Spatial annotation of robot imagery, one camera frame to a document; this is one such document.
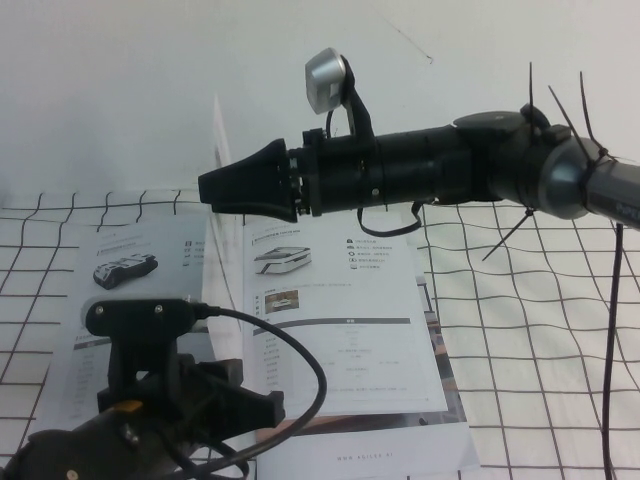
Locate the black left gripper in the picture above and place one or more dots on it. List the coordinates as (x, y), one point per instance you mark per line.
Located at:
(170, 395)

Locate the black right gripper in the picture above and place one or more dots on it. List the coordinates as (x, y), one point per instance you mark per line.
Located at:
(345, 170)

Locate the white product catalogue book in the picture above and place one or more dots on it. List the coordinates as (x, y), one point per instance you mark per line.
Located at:
(360, 340)

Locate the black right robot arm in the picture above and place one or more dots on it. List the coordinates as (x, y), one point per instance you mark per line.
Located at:
(500, 165)

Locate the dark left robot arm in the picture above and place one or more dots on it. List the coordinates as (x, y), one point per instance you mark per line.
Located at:
(80, 445)

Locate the black zip tie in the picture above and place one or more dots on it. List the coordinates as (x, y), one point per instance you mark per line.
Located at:
(531, 95)
(570, 117)
(515, 228)
(600, 154)

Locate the white black-grid tablecloth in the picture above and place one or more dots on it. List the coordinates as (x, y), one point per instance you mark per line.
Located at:
(540, 350)

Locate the black left camera bracket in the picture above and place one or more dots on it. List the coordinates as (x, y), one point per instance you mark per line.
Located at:
(132, 357)

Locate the black camera bracket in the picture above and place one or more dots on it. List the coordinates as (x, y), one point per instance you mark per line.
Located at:
(132, 357)
(361, 115)

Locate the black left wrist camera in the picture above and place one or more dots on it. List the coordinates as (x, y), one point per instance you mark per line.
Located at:
(140, 315)

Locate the black right camera bracket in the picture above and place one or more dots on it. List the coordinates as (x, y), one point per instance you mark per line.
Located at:
(361, 115)

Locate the silver round right wrist camera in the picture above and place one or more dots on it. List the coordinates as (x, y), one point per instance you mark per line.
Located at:
(322, 80)

